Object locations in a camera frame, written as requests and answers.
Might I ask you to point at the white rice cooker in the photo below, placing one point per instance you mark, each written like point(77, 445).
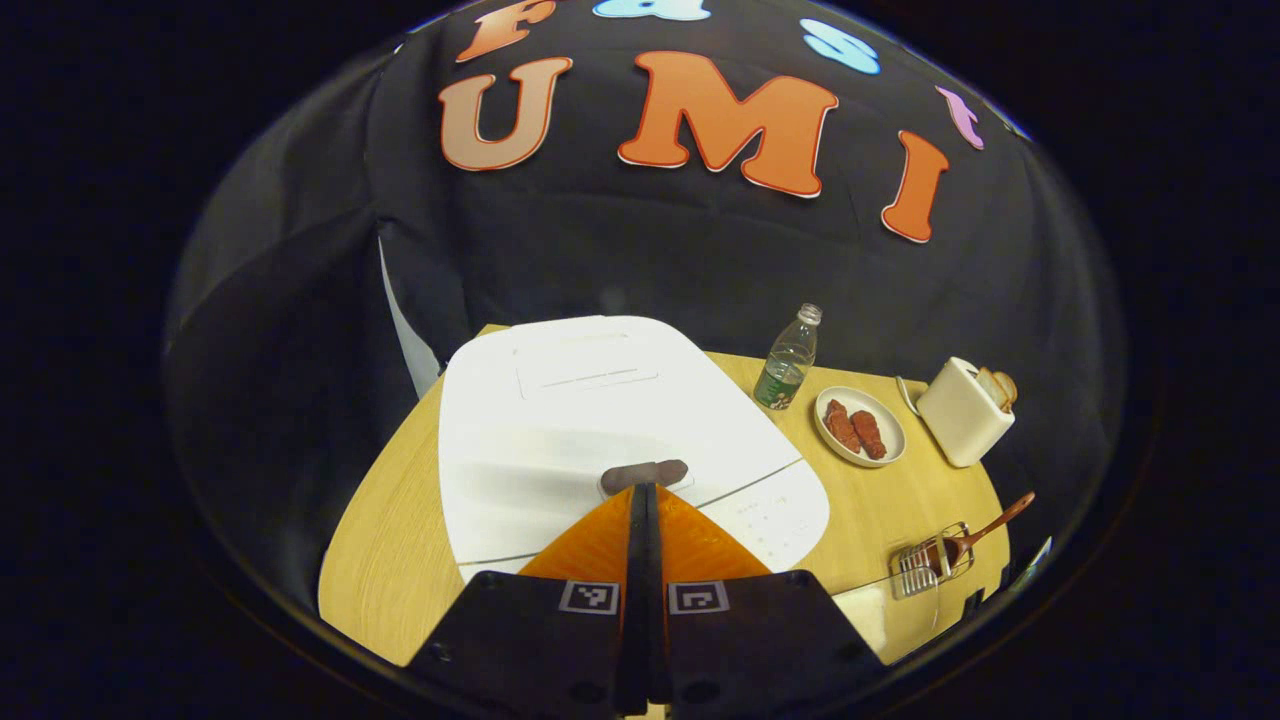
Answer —
point(600, 420)

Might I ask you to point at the clear plastic water bottle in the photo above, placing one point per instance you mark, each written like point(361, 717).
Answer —
point(787, 365)

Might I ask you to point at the toasted bread slice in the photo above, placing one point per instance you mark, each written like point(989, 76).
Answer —
point(1008, 388)
point(990, 390)

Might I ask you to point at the black backdrop cloth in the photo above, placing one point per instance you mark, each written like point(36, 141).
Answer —
point(600, 250)

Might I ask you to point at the white oval plate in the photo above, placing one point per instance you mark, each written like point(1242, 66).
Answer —
point(893, 420)

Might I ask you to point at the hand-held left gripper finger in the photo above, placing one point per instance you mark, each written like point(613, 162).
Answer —
point(653, 600)
point(637, 600)

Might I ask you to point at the brown wooden spoon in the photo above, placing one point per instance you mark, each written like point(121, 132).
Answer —
point(985, 525)

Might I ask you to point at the white toaster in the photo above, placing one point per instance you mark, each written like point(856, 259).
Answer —
point(960, 420)

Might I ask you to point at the red meat piece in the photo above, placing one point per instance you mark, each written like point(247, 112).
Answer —
point(869, 435)
point(842, 427)

